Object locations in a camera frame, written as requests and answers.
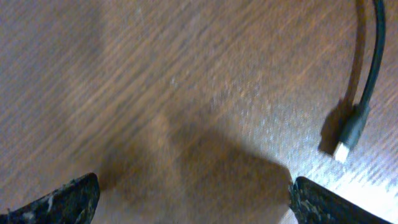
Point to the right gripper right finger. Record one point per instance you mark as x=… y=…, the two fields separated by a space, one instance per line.
x=312 y=203

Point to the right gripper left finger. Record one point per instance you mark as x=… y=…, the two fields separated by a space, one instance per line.
x=74 y=202

